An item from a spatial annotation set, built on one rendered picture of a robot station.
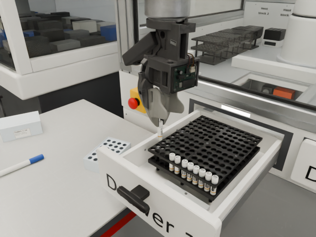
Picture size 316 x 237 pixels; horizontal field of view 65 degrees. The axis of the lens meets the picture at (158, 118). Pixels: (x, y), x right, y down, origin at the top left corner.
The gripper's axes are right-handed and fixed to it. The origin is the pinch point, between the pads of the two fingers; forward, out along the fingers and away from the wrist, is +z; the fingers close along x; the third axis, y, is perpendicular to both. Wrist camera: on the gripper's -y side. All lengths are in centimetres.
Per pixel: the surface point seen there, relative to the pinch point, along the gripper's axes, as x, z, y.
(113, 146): -0.5, 18.3, -20.8
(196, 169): 0.9, 6.8, 11.2
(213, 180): 1.3, 7.3, 15.2
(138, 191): -11.4, 7.1, 9.0
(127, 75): 16.6, 4.0, -38.5
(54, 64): 2, 5, -74
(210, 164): 5.3, 7.9, 11.0
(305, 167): 24.7, 10.9, 22.6
